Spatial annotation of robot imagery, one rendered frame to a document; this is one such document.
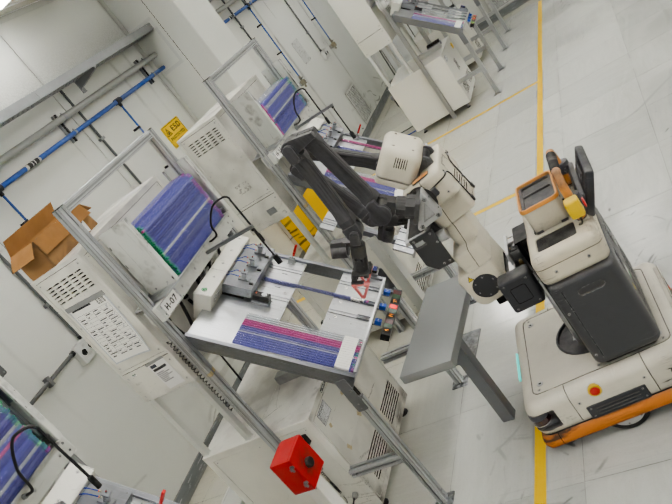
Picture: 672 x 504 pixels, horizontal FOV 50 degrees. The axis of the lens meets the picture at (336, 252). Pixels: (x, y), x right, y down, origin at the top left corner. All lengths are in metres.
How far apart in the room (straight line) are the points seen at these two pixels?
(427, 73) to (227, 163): 3.63
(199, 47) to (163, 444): 3.19
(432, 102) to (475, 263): 4.95
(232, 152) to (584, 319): 2.28
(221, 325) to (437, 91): 4.91
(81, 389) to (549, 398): 2.70
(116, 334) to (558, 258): 1.78
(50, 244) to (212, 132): 1.39
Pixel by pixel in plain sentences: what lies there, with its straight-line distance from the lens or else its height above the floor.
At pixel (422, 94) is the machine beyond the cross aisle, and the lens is 7.54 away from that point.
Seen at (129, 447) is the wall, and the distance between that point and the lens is 4.54.
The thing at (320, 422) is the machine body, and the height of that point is 0.55.
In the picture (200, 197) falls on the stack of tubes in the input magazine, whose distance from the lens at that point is 3.31.
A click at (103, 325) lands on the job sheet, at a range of 3.12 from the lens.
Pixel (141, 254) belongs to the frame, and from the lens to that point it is 2.95.
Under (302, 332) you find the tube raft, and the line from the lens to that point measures 2.99.
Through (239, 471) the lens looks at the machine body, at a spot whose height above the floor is 0.48.
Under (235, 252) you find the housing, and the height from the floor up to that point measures 1.24.
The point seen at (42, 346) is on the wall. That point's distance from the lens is 4.39.
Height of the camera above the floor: 2.01
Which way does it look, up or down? 18 degrees down
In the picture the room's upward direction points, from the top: 38 degrees counter-clockwise
